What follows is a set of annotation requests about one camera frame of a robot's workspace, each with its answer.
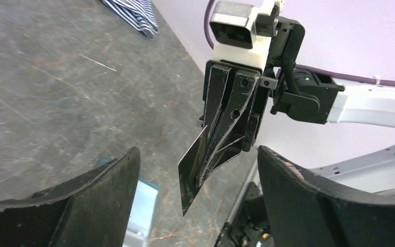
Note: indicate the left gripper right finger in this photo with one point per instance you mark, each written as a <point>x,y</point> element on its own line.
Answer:
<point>306,209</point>

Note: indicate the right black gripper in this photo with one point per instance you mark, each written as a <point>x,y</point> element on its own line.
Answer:
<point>234,104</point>

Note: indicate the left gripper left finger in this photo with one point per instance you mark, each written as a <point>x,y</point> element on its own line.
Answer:
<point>92,209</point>

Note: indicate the teal card holder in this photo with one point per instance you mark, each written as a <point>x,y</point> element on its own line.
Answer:
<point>142,214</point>

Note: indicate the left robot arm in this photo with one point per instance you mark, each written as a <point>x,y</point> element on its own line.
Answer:
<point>372,173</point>

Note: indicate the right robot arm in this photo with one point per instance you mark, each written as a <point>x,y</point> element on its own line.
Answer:
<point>316,96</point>

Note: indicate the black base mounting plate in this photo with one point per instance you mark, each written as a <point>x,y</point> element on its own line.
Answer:
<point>248,223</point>

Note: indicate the blue striped cloth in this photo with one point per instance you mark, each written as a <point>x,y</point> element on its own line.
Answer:
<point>138,14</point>

